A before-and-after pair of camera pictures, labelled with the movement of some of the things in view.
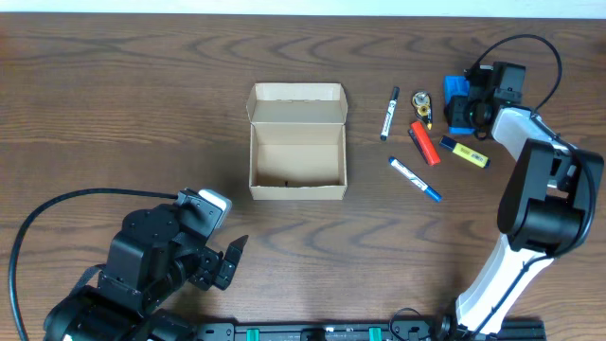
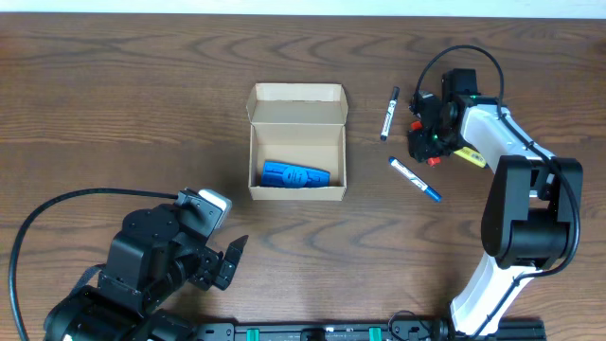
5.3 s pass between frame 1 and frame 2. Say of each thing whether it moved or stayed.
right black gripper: moved
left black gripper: stayed
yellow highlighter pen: stayed
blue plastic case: moved
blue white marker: stayed
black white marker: stayed
